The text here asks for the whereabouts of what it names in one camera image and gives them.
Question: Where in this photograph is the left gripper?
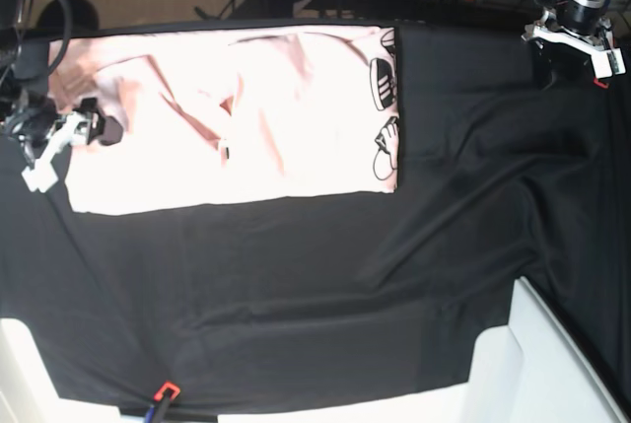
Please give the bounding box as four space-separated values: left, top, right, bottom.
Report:
541 0 610 36

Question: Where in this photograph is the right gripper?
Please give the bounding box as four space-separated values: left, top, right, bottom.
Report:
19 98 124 147

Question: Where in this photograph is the pink T-shirt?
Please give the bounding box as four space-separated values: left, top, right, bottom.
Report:
48 26 399 216

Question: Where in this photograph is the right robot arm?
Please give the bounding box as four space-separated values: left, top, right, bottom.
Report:
1 0 123 149

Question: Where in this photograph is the red clamp right side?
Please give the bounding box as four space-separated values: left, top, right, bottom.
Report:
593 78 610 90

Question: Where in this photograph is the black table cloth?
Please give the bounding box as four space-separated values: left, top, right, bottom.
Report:
1 25 630 420

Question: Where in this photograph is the red blue clamp front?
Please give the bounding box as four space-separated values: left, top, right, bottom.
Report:
143 381 181 423

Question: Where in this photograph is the white panel left front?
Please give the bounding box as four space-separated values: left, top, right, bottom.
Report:
1 318 122 423

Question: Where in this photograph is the white panel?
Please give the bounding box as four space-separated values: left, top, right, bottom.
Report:
453 277 631 423
1 318 122 423

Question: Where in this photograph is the white panel right front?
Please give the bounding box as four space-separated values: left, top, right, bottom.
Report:
453 277 631 423

